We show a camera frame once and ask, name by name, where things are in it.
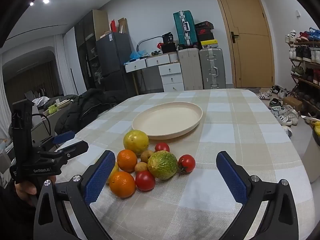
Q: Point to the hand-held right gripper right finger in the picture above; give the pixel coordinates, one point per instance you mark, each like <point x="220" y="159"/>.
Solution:
<point x="232" y="177"/>

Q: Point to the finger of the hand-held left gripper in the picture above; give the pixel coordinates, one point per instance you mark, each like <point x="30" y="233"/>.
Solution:
<point x="64" y="137"/>
<point x="75" y="149"/>

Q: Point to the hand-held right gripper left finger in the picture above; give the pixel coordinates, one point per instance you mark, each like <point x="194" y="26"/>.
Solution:
<point x="100" y="177"/>

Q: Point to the wrinkled yellow passion fruit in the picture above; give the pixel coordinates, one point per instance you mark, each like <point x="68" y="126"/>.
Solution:
<point x="114" y="171"/>

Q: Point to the orange mandarin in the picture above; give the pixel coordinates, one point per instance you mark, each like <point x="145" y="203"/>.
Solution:
<point x="127" y="160"/>
<point x="122" y="184"/>

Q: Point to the brown longan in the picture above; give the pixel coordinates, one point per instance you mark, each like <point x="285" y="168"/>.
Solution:
<point x="141" y="166"/>
<point x="146" y="156"/>

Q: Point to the large red tomato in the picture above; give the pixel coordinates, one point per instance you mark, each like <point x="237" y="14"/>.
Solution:
<point x="145" y="180"/>

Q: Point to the red tomato with green stem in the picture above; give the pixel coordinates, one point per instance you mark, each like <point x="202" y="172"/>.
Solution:
<point x="187" y="162"/>

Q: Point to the small red tomato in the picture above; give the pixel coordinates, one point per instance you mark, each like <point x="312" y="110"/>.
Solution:
<point x="162" y="146"/>

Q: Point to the cream round plate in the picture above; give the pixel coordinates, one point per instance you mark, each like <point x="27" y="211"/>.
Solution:
<point x="167" y="120"/>

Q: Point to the person's left forearm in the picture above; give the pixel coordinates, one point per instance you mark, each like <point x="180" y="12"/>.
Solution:
<point x="15" y="220"/>

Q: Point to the person's left hand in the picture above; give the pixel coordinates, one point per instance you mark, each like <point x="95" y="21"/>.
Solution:
<point x="25" y="188"/>

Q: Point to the green mug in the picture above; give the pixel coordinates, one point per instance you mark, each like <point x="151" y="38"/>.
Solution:
<point x="52" y="109"/>

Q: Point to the black jacket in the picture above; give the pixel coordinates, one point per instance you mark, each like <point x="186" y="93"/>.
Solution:
<point x="82" y="107"/>

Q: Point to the white cloth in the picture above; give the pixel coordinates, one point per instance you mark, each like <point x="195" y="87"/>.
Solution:
<point x="40" y="101"/>

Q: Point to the beige checked tablecloth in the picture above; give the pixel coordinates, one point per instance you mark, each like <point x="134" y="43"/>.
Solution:
<point x="225" y="130"/>

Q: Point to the white wardrobe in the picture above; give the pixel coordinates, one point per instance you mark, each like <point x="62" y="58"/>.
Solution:
<point x="70" y="60"/>

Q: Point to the pile of white sneakers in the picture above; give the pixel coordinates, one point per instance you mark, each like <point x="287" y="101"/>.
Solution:
<point x="282" y="111"/>

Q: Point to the grey door mat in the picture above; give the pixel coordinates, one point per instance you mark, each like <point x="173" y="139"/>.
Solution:
<point x="262" y="89"/>

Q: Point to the brown cardboard box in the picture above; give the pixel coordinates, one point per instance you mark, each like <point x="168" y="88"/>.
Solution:
<point x="292" y="103"/>

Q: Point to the dark grey refrigerator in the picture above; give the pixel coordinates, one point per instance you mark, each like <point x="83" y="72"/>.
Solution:
<point x="112" y="52"/>

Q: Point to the yellow bananas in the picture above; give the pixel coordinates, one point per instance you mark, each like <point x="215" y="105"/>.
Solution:
<point x="317" y="128"/>

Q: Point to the blue plastic bag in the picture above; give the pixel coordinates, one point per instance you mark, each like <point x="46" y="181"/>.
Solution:
<point x="137" y="55"/>

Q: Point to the silver suitcase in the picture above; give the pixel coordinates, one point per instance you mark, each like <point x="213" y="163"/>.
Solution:
<point x="207" y="65"/>

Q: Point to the beige suitcase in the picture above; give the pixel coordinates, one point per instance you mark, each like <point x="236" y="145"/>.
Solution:
<point x="190" y="70"/>

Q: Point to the tall wooden cabinet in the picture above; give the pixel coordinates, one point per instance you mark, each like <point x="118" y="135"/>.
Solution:
<point x="100" y="22"/>

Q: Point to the white desk with drawers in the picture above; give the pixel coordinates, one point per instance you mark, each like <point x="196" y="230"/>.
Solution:
<point x="171" y="70"/>

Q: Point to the wooden shoe rack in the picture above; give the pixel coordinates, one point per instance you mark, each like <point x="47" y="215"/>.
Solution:
<point x="310" y="81"/>

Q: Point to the wooden door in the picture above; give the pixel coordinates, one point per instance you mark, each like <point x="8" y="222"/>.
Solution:
<point x="250" y="55"/>

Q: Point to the open cardboard box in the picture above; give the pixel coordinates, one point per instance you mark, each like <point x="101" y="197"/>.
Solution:
<point x="123" y="26"/>

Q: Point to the yellow and black box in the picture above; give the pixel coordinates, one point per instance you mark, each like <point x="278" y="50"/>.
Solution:
<point x="208" y="44"/>

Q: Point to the black bag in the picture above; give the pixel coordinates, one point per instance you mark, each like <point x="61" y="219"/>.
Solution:
<point x="168" y="48"/>

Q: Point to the small black box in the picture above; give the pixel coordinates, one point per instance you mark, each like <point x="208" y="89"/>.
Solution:
<point x="168" y="38"/>

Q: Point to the red and black shoe box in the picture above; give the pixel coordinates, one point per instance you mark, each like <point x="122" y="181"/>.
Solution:
<point x="205" y="31"/>

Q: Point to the teal suitcase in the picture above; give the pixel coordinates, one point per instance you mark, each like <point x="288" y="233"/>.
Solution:
<point x="191" y="27"/>

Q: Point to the rows of assorted shoes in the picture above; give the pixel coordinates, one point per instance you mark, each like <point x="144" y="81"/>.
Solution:
<point x="303" y="36"/>

